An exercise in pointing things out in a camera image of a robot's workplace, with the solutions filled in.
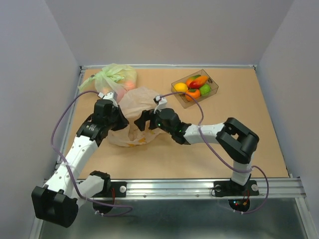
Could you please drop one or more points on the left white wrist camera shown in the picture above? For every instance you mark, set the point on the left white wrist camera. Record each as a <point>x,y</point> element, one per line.
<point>108,96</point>

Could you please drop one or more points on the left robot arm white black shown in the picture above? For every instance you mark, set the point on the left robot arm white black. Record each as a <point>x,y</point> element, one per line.
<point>60,198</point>

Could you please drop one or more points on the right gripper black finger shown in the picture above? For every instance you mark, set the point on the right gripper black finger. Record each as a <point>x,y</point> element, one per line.
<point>153,121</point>
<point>141,121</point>

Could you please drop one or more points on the aluminium front rail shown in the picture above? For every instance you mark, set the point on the aluminium front rail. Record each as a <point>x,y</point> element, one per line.
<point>178,189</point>

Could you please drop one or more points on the green smooth fruit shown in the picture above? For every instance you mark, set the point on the green smooth fruit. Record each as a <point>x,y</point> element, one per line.
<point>190,79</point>

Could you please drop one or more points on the red orange fruit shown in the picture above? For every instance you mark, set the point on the red orange fruit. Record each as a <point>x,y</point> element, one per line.
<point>198,82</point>

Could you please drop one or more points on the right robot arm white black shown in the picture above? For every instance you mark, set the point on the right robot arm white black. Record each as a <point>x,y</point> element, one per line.
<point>236,139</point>

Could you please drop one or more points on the green plastic bag with fruit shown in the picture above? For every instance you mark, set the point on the green plastic bag with fruit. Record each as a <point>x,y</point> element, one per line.
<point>118,78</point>

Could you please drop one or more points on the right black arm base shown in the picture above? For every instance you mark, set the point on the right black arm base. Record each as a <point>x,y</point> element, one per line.
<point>234,191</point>

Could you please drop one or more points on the orange persimmon with green calyx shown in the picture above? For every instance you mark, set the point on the orange persimmon with green calyx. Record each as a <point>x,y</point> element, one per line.
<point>192,94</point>

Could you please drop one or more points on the green bumpy fruit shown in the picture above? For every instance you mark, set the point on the green bumpy fruit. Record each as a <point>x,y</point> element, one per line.
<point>205,89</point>

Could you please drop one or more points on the orange translucent plastic bag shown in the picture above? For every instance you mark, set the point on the orange translucent plastic bag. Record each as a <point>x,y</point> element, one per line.
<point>132,104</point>

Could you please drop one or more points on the yellow fruit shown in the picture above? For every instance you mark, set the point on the yellow fruit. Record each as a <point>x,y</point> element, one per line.
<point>180,87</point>

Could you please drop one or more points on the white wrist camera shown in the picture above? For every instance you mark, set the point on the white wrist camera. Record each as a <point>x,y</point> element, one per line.
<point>161,103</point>
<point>108,96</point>

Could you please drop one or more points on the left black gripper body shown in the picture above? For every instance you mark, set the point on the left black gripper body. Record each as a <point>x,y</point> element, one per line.
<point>109,121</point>

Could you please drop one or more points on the clear plastic box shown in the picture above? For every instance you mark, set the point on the clear plastic box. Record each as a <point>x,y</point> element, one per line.
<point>181,97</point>

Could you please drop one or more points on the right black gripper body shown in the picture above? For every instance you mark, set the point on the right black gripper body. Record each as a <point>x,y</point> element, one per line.
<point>161,127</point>

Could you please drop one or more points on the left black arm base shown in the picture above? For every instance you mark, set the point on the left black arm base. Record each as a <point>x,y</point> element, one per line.
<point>117,190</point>

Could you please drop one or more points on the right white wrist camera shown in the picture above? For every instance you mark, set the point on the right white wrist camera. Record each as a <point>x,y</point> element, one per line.
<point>161,103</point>

